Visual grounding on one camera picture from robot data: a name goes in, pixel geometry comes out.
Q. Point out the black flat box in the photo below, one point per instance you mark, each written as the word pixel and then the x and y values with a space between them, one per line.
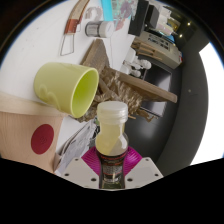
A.
pixel 136 18
pixel 150 15

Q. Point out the clear white-capped drink bottle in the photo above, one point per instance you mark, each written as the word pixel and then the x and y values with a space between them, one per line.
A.
pixel 111 140

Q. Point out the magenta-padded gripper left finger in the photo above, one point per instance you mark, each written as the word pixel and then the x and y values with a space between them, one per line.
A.
pixel 80 171

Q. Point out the black wall screen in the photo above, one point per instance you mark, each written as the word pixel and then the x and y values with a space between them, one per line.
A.
pixel 163 80

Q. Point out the small white-lidded jar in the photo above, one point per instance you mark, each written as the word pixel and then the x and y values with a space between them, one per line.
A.
pixel 100 29

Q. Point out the white plaster bust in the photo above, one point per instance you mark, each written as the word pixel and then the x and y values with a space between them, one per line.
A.
pixel 131 70
pixel 143 64

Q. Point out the white cabinet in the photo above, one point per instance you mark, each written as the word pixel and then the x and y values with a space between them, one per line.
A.
pixel 166 50

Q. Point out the long white ceiling light strip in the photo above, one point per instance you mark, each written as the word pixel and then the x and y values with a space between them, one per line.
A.
pixel 213 100

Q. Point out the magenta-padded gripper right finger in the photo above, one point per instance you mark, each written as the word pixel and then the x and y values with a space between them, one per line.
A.
pixel 146 171

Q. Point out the golden figure sculpture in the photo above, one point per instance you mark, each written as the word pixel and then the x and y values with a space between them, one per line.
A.
pixel 116 88

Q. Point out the flat round red coaster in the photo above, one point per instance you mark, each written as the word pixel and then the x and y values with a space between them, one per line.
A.
pixel 42 139

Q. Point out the light wooden tray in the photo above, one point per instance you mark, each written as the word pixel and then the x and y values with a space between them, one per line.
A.
pixel 16 133

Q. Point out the yellow-green mug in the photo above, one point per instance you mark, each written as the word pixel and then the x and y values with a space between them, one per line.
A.
pixel 56 85

